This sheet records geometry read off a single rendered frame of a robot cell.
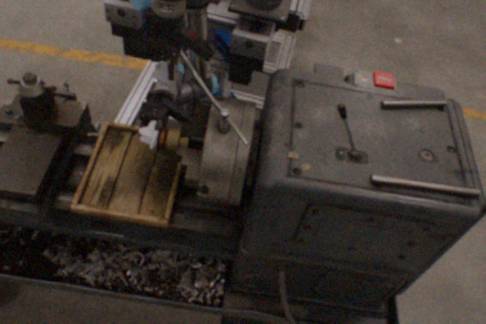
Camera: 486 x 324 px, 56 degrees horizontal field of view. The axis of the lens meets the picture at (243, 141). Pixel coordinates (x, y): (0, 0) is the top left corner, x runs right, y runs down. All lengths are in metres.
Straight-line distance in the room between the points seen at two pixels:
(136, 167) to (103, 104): 1.45
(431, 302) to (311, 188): 1.57
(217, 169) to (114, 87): 1.93
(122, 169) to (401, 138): 0.88
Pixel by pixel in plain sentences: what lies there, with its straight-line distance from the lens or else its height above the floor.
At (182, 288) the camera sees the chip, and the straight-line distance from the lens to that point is 1.72.
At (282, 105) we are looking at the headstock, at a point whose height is 1.25.
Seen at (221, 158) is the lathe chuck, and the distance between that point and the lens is 1.24.
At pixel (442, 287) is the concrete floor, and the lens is 2.70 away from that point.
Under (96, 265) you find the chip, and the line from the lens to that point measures 1.77.
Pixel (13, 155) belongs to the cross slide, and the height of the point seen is 0.97.
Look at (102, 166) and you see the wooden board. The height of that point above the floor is 0.89.
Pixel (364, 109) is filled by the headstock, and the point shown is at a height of 1.25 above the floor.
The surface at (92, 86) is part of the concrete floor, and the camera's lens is 3.13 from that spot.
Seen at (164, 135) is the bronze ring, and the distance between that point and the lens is 1.38.
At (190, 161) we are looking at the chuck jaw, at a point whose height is 1.10.
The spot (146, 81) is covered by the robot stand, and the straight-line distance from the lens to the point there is 2.81.
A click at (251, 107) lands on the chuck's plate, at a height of 1.23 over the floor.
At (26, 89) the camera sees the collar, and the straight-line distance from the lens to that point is 1.51.
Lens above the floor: 2.18
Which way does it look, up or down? 50 degrees down
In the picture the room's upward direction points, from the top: 11 degrees clockwise
